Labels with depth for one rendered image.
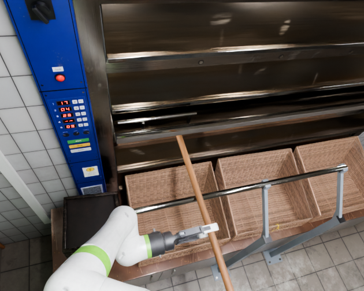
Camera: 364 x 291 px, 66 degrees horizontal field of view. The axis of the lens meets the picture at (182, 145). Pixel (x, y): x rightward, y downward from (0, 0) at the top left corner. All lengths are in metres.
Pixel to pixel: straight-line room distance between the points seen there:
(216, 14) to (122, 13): 0.31
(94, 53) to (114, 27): 0.11
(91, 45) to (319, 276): 2.49
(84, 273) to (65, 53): 0.63
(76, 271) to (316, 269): 2.34
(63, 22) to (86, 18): 0.07
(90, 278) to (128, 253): 0.42
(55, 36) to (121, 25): 0.20
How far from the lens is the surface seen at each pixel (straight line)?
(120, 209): 1.11
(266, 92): 1.39
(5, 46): 1.01
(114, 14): 0.96
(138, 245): 1.16
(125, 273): 1.80
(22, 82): 1.10
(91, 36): 0.97
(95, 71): 1.06
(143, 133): 1.14
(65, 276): 0.75
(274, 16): 1.16
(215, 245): 1.23
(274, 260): 2.66
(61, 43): 0.95
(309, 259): 2.83
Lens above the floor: 2.36
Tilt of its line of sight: 56 degrees down
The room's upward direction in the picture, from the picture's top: 15 degrees clockwise
